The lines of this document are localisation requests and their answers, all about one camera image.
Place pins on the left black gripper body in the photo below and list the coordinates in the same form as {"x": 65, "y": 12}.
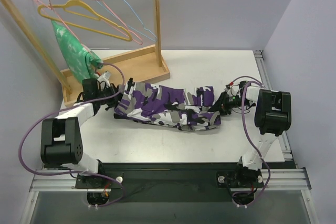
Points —
{"x": 115, "y": 94}

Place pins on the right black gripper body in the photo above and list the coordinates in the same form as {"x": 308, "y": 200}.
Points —
{"x": 224, "y": 104}

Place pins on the purple camouflage trousers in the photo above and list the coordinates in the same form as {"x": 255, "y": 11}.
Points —
{"x": 182, "y": 109}

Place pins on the yellow plastic hanger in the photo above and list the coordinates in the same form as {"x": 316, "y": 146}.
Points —
{"x": 94, "y": 16}

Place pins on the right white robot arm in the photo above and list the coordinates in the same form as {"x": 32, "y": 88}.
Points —
{"x": 272, "y": 117}

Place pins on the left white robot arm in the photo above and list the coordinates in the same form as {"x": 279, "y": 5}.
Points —
{"x": 61, "y": 141}

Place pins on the green patterned garment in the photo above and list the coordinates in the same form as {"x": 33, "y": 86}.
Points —
{"x": 82, "y": 62}

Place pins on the wooden clothes rack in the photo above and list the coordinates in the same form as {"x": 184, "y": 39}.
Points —
{"x": 143, "y": 65}

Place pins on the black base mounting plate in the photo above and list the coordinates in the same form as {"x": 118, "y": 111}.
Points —
{"x": 172, "y": 182}

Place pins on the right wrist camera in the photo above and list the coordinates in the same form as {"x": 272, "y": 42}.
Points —
{"x": 242, "y": 85}

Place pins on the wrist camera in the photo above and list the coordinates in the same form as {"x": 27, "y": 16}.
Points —
{"x": 242, "y": 85}
{"x": 104, "y": 78}

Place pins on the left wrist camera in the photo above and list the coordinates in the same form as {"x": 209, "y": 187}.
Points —
{"x": 104, "y": 78}

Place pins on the right pink wire hanger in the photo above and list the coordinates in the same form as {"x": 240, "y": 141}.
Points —
{"x": 134, "y": 35}

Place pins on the pink wire hanger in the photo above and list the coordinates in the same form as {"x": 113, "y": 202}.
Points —
{"x": 134, "y": 35}
{"x": 50, "y": 7}

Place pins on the left pink wire hanger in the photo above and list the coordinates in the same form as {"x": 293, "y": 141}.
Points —
{"x": 50, "y": 7}

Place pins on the aluminium frame rail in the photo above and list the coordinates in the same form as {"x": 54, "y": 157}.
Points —
{"x": 125, "y": 142}

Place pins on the blue wire hanger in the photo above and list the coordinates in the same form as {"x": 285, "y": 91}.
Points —
{"x": 124, "y": 12}

